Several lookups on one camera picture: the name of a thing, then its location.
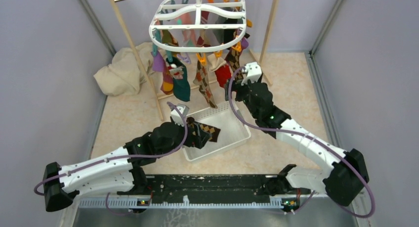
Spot aluminium front rail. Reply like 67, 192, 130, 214
68, 175, 365, 209

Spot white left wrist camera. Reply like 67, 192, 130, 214
168, 102, 189, 127

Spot orange clothes clip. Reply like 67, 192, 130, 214
196, 52, 207, 66

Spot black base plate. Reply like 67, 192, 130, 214
117, 174, 312, 205

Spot beige crumpled cloth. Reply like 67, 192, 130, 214
93, 47, 146, 96

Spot brown beige argyle sock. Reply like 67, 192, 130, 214
193, 61, 217, 108

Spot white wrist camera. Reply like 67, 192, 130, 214
241, 61, 263, 86
168, 102, 189, 127

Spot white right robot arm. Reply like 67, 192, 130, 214
225, 79, 375, 207

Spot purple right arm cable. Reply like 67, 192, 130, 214
227, 65, 377, 219

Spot white oval clip hanger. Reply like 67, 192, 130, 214
148, 0, 248, 53

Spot thin brown argyle sock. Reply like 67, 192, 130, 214
225, 48, 242, 72

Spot red sock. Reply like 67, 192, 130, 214
215, 64, 232, 88

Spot wooden drying rack frame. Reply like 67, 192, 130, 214
109, 0, 279, 121

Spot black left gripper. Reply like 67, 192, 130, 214
158, 118, 211, 157

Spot white plastic basket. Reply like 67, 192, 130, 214
183, 101, 251, 163

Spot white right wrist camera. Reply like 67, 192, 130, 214
241, 61, 263, 86

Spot dark teal sock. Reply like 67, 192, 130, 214
166, 57, 191, 102

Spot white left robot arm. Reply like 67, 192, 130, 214
34, 117, 220, 212

